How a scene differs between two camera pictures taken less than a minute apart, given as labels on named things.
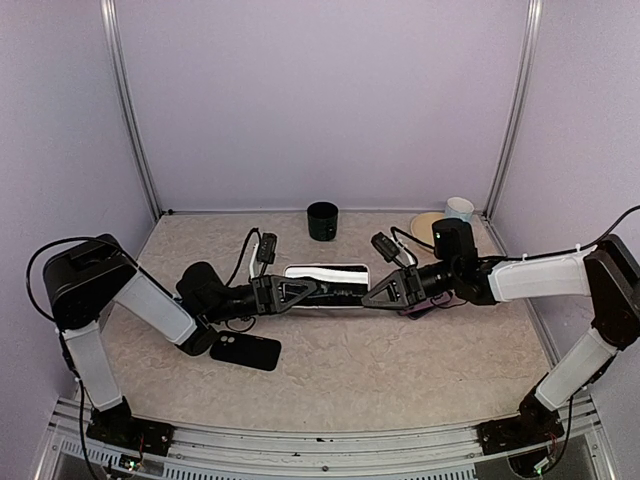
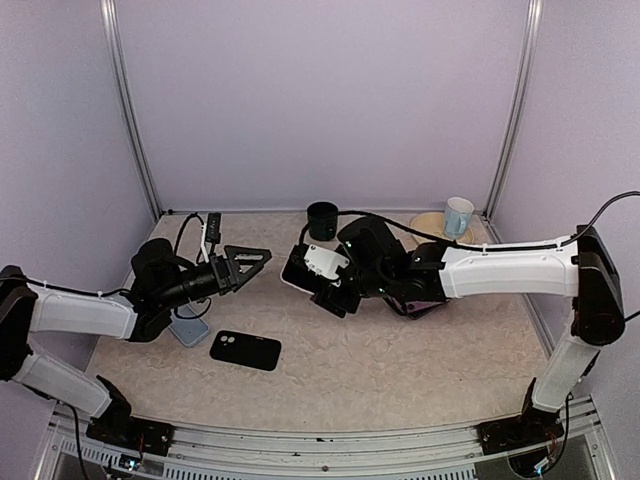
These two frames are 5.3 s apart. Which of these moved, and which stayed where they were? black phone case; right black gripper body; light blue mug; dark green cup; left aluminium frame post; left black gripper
Moved: right black gripper body; left black gripper
Stayed: dark green cup; black phone case; light blue mug; left aluminium frame post
